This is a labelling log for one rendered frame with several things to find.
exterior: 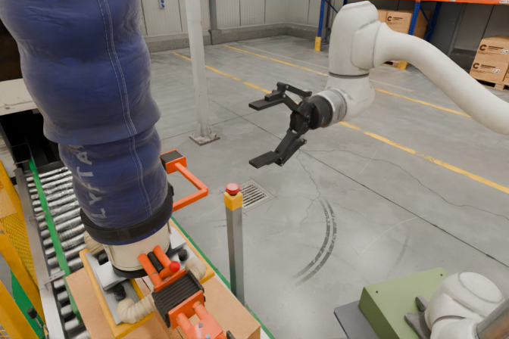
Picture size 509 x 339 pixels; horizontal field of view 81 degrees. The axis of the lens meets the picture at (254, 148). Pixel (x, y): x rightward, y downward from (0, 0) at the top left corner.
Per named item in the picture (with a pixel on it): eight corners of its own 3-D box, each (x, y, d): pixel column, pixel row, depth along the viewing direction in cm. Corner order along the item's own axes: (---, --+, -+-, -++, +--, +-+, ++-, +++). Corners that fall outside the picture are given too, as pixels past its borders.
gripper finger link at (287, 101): (307, 119, 69) (310, 114, 69) (283, 97, 60) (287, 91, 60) (295, 115, 71) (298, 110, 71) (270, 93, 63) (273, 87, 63)
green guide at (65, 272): (20, 172, 233) (15, 162, 229) (35, 167, 239) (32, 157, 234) (59, 336, 126) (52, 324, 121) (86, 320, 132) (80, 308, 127)
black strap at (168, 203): (73, 206, 81) (69, 195, 79) (154, 175, 94) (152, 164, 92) (98, 258, 66) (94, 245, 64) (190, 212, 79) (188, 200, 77)
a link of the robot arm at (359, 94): (314, 119, 83) (317, 73, 77) (346, 106, 92) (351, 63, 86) (348, 130, 76) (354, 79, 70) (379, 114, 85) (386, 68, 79)
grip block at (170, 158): (158, 166, 121) (156, 155, 118) (177, 158, 126) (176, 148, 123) (167, 175, 115) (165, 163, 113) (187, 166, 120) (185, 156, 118)
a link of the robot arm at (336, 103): (344, 127, 76) (329, 134, 73) (316, 116, 82) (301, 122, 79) (350, 94, 72) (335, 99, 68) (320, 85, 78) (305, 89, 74)
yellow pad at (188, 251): (138, 228, 105) (135, 217, 102) (164, 215, 111) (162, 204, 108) (185, 295, 83) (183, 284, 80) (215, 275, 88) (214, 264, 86)
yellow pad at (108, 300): (79, 256, 94) (75, 244, 92) (112, 240, 100) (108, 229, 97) (116, 343, 72) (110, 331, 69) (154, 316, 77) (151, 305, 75)
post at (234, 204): (231, 316, 189) (223, 192, 139) (239, 310, 193) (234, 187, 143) (237, 325, 184) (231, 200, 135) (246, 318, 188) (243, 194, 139)
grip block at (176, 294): (153, 304, 70) (148, 289, 67) (190, 281, 75) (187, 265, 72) (170, 333, 64) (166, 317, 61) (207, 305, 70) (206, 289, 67)
